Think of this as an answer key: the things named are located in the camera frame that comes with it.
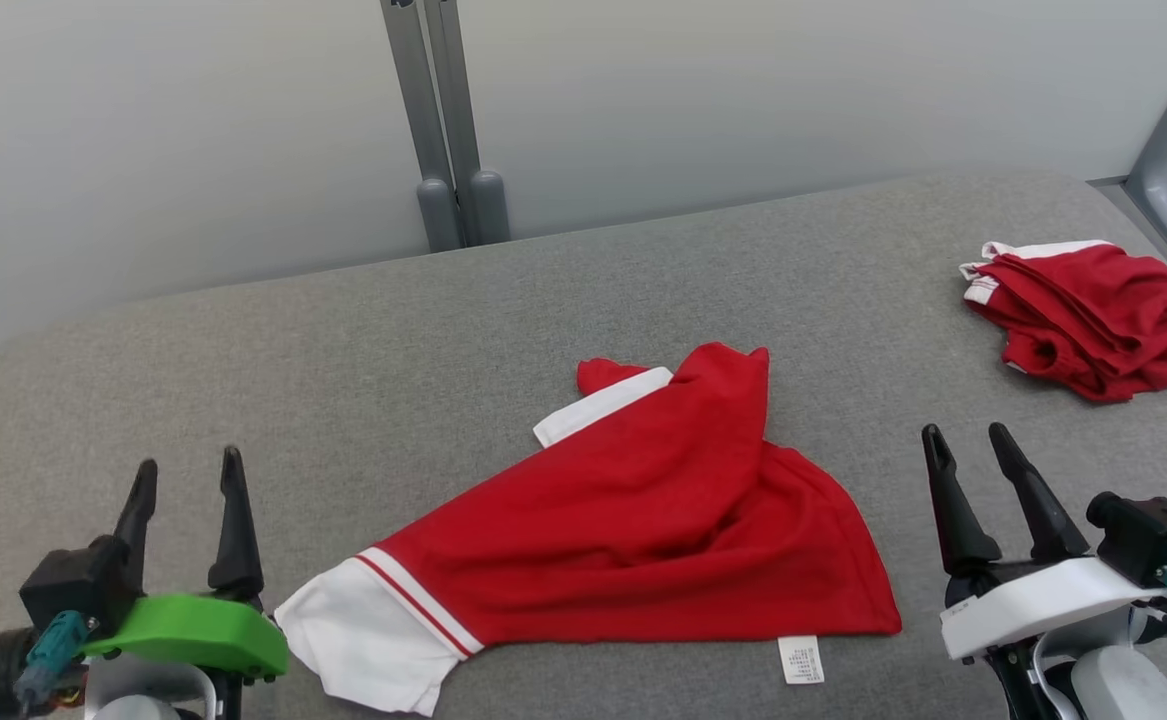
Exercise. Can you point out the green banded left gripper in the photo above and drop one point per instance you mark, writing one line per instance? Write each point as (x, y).
(203, 630)

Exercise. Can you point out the grey partition post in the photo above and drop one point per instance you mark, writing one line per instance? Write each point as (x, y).
(413, 100)
(458, 100)

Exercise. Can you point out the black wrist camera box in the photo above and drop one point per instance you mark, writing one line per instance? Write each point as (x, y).
(1148, 540)
(73, 585)

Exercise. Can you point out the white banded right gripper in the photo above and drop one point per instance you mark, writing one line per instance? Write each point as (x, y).
(1033, 600)

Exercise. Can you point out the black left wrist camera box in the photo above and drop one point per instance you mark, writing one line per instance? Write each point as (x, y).
(73, 585)

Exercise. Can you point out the red shorts white trim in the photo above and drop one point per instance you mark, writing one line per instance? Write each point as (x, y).
(1103, 310)

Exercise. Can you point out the red white basketball jersey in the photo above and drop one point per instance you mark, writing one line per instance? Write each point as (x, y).
(643, 530)

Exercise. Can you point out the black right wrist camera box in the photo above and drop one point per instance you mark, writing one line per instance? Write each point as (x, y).
(1148, 540)

